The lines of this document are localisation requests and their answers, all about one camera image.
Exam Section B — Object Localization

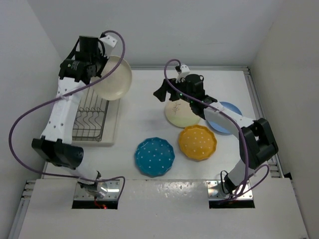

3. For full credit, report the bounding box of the yellow dotted plate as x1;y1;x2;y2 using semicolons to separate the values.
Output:
178;124;217;161

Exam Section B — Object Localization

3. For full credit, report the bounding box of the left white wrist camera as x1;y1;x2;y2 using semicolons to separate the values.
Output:
99;35;118;52

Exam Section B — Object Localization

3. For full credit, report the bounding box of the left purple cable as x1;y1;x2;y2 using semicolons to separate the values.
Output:
8;30;127;197

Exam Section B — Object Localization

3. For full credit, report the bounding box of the teal dotted plate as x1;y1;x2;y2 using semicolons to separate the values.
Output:
134;137;175;177

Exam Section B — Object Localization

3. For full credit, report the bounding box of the beige drip tray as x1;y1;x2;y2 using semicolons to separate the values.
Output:
72;100;120;147

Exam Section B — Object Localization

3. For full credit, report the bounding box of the light blue plate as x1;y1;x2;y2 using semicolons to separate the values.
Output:
205;101;242;135

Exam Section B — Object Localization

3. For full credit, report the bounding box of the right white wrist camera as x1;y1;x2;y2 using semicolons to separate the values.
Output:
175;64;190;83

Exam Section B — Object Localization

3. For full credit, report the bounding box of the cream plate with plant motif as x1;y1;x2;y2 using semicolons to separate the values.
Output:
164;100;201;128

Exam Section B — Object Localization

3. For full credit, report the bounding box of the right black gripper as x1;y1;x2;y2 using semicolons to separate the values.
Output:
154;76;193;104

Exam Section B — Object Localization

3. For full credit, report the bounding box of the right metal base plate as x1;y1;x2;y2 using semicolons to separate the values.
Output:
206;180;253;202

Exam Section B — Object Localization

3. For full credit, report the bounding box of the metal base plate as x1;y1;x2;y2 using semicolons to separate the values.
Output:
206;180;253;202
74;180;120;201

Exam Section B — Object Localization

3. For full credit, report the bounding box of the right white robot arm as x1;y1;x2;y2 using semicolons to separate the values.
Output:
153;73;279;194

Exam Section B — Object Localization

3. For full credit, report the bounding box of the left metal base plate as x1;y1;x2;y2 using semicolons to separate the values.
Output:
74;180;120;201

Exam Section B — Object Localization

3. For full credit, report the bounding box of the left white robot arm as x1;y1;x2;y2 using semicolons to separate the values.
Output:
31;35;117;198

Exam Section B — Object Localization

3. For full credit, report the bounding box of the metal wire dish rack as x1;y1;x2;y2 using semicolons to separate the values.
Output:
72;88;109;142

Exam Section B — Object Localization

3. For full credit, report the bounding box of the plain cream plate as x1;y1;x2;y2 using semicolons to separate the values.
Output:
93;59;133;101

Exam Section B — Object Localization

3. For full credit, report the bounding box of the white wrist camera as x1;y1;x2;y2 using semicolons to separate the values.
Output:
175;64;190;83
99;35;118;52

